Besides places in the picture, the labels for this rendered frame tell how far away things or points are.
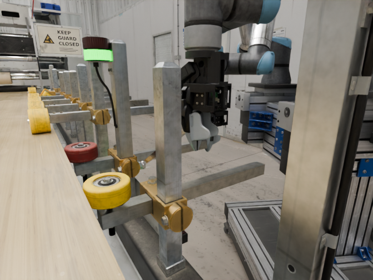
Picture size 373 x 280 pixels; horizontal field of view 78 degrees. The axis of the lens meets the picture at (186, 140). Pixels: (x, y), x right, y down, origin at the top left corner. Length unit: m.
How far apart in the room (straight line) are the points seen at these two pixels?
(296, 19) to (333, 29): 3.25
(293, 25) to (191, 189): 3.09
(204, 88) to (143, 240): 0.39
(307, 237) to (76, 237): 0.25
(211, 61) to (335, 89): 0.31
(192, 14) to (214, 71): 0.11
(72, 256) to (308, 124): 0.26
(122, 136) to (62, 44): 2.58
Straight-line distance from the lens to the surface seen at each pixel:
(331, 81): 0.19
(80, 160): 0.64
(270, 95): 1.30
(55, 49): 3.14
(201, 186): 0.53
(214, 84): 0.46
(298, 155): 0.21
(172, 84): 0.39
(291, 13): 3.50
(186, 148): 0.79
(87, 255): 0.30
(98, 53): 0.59
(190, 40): 0.48
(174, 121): 0.39
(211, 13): 0.48
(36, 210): 0.41
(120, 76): 0.61
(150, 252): 0.59
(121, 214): 0.46
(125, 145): 0.64
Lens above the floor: 1.09
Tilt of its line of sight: 16 degrees down
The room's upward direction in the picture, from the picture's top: straight up
